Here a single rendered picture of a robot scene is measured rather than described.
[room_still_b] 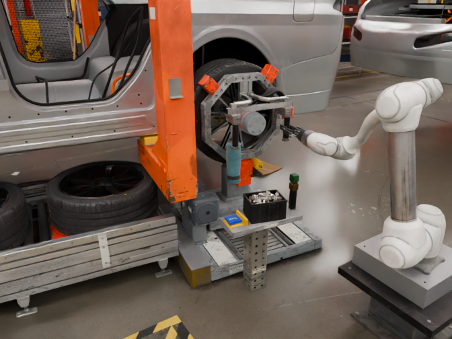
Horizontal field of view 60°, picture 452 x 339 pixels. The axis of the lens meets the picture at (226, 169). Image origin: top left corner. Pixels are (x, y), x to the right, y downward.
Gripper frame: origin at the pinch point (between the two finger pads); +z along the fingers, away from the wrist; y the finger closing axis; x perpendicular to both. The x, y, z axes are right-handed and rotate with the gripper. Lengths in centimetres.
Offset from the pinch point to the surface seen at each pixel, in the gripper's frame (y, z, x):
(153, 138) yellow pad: -69, 46, -11
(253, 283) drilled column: -39, -33, -77
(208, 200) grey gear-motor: -46, 11, -43
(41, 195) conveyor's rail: -140, 83, -53
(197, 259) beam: -62, -8, -70
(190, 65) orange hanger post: -62, -6, 41
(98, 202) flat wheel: -110, 15, -33
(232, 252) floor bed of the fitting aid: -37, -3, -76
